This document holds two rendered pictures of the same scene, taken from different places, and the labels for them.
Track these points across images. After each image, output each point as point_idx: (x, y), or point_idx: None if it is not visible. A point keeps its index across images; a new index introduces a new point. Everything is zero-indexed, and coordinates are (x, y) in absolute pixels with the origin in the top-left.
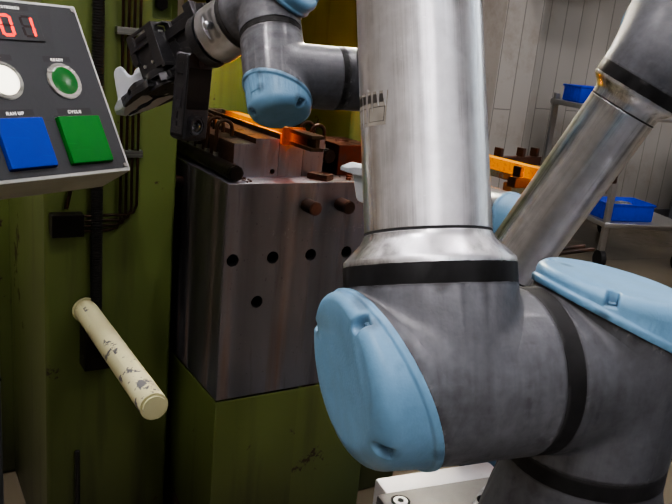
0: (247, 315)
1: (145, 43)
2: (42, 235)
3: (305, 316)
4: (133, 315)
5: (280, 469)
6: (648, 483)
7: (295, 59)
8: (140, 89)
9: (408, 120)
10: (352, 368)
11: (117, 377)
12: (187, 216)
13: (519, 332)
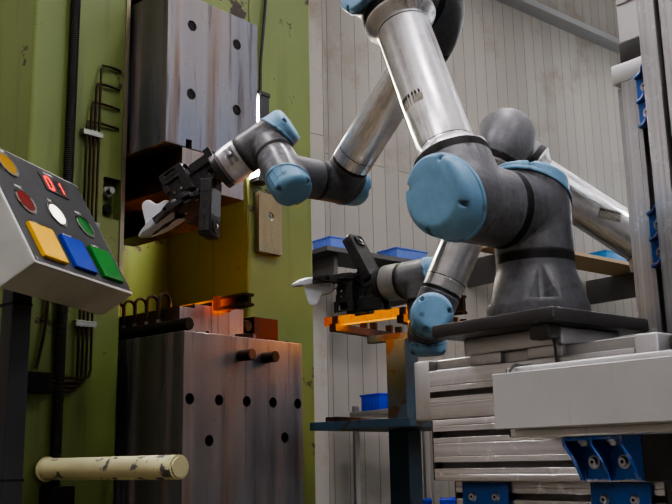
0: (202, 453)
1: (176, 176)
2: None
3: (247, 460)
4: (84, 481)
5: None
6: (568, 249)
7: (299, 160)
8: (174, 204)
9: (434, 94)
10: (440, 178)
11: (127, 470)
12: (128, 386)
13: (500, 168)
